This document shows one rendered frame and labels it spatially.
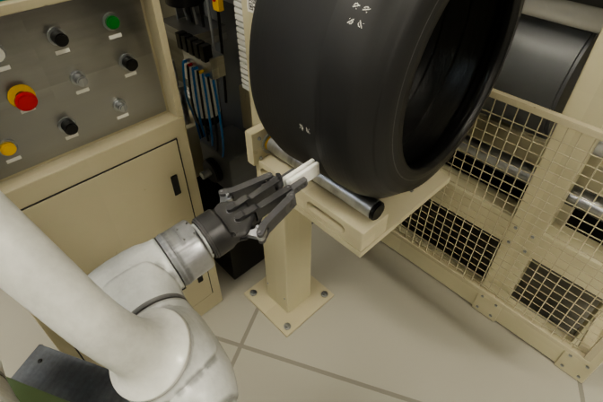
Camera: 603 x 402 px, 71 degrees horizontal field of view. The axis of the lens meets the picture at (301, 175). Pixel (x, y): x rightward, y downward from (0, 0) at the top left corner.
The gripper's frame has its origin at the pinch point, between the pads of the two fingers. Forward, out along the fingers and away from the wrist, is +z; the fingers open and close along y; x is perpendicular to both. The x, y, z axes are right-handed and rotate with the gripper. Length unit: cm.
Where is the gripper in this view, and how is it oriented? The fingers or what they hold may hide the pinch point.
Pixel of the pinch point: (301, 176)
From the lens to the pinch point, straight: 74.8
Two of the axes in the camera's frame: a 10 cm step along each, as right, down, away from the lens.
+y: -6.3, -5.3, 5.7
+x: 0.9, 6.8, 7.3
